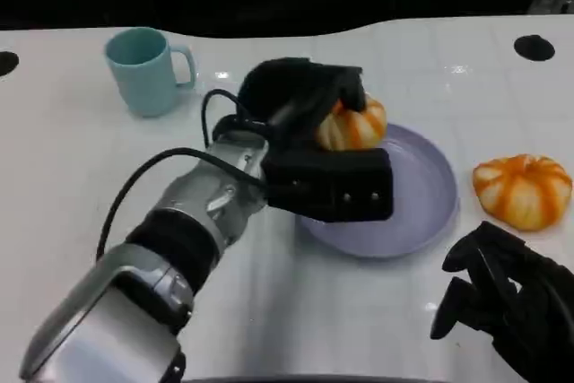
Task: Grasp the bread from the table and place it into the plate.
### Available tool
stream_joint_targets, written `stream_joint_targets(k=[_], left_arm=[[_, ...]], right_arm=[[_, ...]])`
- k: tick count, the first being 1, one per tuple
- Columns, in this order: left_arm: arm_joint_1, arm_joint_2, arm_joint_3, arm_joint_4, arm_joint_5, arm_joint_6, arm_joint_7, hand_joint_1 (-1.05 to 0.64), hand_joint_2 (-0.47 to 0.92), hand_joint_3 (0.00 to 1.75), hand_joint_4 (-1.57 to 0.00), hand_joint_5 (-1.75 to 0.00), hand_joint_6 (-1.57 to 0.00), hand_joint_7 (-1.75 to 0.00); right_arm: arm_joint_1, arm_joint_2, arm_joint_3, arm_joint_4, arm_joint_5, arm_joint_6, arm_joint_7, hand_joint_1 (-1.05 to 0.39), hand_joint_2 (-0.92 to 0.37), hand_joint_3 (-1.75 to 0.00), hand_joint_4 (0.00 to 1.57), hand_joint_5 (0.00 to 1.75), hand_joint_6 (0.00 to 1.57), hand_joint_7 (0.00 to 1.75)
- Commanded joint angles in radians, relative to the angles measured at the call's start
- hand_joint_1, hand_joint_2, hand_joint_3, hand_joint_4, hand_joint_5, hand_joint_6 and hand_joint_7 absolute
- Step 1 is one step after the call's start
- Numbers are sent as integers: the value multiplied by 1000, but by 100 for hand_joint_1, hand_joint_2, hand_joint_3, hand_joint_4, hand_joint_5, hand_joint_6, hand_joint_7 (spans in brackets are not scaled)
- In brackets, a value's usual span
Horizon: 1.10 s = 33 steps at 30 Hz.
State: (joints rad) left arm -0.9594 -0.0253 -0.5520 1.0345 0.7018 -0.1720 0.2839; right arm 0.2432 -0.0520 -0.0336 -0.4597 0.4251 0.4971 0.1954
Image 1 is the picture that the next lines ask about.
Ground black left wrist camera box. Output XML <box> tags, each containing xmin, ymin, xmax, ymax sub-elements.
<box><xmin>261</xmin><ymin>146</ymin><xmax>396</xmax><ymax>223</ymax></box>

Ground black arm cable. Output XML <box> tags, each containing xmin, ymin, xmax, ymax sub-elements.
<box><xmin>95</xmin><ymin>146</ymin><xmax>268</xmax><ymax>264</ymax></box>
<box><xmin>200</xmin><ymin>89</ymin><xmax>275</xmax><ymax>149</ymax></box>

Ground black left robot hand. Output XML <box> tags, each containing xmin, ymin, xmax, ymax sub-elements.
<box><xmin>235</xmin><ymin>57</ymin><xmax>367</xmax><ymax>152</ymax></box>

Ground pale green mug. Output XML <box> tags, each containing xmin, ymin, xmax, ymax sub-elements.
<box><xmin>104</xmin><ymin>26</ymin><xmax>198</xmax><ymax>118</ymax></box>

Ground orange and white bread roll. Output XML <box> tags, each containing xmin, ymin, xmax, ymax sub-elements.
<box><xmin>472</xmin><ymin>153</ymin><xmax>573</xmax><ymax>232</ymax></box>
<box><xmin>313</xmin><ymin>91</ymin><xmax>388</xmax><ymax>152</ymax></box>

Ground lilac plate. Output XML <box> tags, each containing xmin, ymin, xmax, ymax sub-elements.
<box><xmin>293</xmin><ymin>122</ymin><xmax>459</xmax><ymax>260</ymax></box>

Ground black table cable hole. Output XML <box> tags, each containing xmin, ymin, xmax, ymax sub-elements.
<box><xmin>0</xmin><ymin>51</ymin><xmax>21</xmax><ymax>77</ymax></box>
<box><xmin>513</xmin><ymin>34</ymin><xmax>556</xmax><ymax>61</ymax></box>

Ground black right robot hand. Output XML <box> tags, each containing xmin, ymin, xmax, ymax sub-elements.
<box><xmin>429</xmin><ymin>221</ymin><xmax>574</xmax><ymax>383</ymax></box>

